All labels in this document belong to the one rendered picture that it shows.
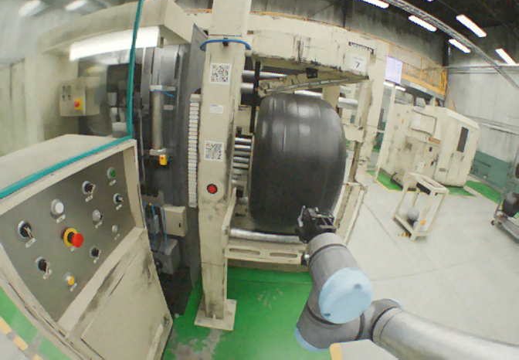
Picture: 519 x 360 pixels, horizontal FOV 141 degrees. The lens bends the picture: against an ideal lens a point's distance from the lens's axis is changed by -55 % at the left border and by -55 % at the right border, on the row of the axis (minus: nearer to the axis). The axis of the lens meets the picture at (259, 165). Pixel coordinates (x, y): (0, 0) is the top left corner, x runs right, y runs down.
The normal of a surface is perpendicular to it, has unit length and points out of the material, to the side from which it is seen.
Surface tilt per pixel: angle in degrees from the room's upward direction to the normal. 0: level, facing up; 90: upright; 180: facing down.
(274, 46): 90
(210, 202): 90
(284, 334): 0
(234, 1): 90
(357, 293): 79
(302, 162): 71
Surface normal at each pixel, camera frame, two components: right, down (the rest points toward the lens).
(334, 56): -0.02, 0.32
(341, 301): 0.00, 0.11
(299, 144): 0.04, -0.16
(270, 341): 0.11, -0.94
